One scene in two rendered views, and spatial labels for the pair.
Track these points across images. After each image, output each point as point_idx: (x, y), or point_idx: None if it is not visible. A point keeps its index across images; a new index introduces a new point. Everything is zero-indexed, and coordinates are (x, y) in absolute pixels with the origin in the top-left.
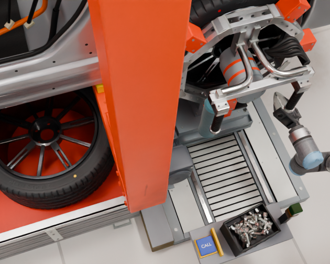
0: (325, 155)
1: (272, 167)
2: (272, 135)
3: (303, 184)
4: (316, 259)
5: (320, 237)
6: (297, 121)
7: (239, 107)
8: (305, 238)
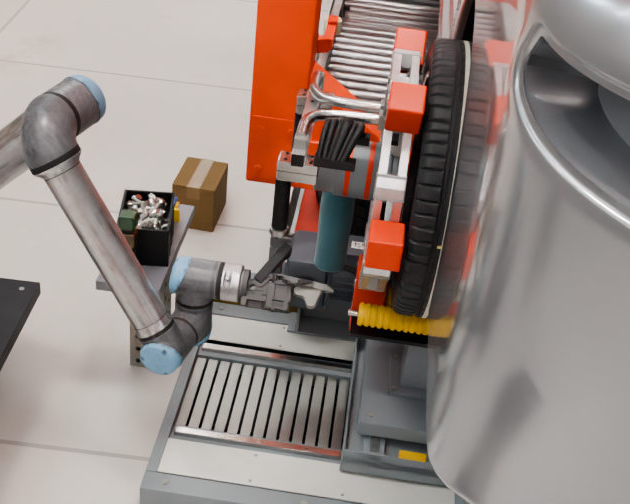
0: (179, 328)
1: (235, 464)
2: (301, 500)
3: (170, 491)
4: (34, 464)
5: (60, 492)
6: (260, 295)
7: (352, 322)
8: (78, 468)
